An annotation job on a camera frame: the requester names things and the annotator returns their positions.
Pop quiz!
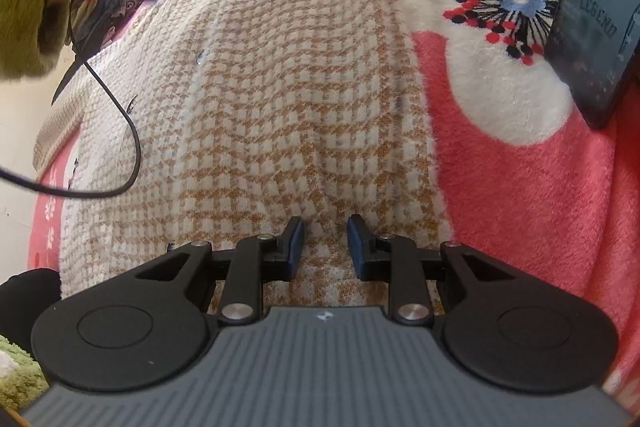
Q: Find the black cable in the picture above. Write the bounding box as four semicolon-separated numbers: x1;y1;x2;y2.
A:
0;19;144;198

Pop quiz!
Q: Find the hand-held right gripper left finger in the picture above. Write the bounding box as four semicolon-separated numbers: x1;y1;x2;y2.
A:
135;216;306;323

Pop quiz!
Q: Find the green fleece jacket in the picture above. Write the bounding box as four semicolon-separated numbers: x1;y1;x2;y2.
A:
0;334;51;414

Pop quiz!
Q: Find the beige houndstooth knit sweater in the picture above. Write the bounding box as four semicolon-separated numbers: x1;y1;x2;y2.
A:
32;0;448;314

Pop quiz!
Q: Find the red floral blanket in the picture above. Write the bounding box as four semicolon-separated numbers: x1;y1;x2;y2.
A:
27;0;640;383

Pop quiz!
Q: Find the black smartphone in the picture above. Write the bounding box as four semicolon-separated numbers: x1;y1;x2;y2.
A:
542;0;640;130

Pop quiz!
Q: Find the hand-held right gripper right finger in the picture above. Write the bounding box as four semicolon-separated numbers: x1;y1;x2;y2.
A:
347;214;516;325

